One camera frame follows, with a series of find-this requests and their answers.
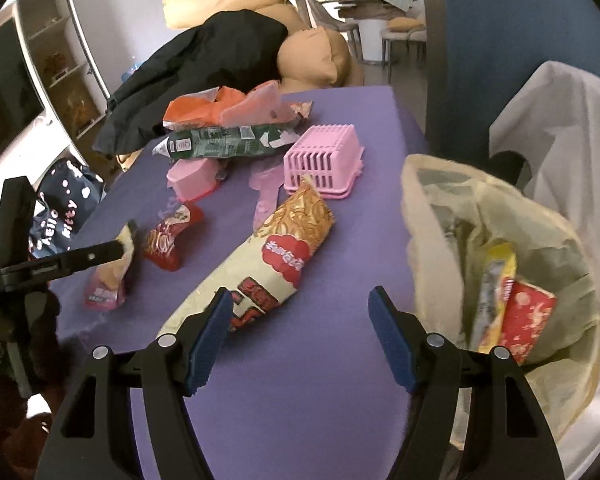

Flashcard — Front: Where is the plain pink box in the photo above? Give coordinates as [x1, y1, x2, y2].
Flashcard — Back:
[166, 159, 220, 200]

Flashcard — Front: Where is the grey dining chair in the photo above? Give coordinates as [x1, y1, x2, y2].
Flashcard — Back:
[307, 0, 361, 56]
[380, 17, 428, 68]

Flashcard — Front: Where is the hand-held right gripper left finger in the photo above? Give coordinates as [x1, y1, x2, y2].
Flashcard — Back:
[35, 287, 233, 480]

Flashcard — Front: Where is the black jacket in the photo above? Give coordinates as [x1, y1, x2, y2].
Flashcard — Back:
[92, 10, 291, 156]

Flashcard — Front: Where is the red snack packet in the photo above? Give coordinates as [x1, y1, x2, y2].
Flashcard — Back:
[142, 202, 204, 272]

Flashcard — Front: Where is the pink plastic basket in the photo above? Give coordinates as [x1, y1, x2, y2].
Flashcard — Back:
[283, 124, 366, 198]

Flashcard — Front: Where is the red cardboard box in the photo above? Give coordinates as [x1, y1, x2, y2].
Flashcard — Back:
[497, 280, 558, 366]

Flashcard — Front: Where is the dark television screen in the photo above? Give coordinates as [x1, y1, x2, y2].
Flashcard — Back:
[0, 20, 46, 151]

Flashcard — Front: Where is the yellowish plastic bin bag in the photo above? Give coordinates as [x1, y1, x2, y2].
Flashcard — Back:
[400, 154, 600, 446]

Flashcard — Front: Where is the salmon pink wrapper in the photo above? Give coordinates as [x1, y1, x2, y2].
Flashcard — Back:
[220, 80, 296, 128]

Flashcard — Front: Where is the white plastic bag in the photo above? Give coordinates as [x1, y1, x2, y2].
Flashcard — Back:
[487, 60, 600, 480]

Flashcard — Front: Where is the navy printed bag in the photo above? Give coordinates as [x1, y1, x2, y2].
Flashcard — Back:
[27, 157, 106, 261]

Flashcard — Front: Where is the pink and yellow snack packet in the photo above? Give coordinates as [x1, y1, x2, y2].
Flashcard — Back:
[84, 222, 141, 311]

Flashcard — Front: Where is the cream and red noodle bag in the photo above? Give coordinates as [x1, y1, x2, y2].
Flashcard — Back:
[157, 175, 336, 338]

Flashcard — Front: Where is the purple printed mat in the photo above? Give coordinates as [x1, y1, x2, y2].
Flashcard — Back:
[50, 85, 431, 480]

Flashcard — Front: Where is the green snack wrapper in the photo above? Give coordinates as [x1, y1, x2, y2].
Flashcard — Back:
[152, 122, 301, 161]

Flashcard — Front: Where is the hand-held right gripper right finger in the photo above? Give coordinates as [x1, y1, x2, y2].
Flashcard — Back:
[369, 286, 566, 480]

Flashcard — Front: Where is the orange plastic wrapper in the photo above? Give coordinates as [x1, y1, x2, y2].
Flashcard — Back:
[162, 86, 246, 128]

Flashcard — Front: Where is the small red yellow wrapper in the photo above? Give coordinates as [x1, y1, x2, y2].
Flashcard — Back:
[285, 100, 315, 121]

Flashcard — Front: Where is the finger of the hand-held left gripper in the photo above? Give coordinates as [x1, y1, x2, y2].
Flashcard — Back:
[32, 241, 123, 277]

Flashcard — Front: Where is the dining table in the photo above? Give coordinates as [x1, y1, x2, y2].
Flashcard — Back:
[337, 0, 426, 61]

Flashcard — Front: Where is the white shelf unit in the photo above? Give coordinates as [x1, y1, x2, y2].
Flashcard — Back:
[12, 0, 113, 141]

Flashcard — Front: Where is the pale pink plastic film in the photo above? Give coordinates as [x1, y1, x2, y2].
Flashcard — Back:
[249, 167, 287, 226]

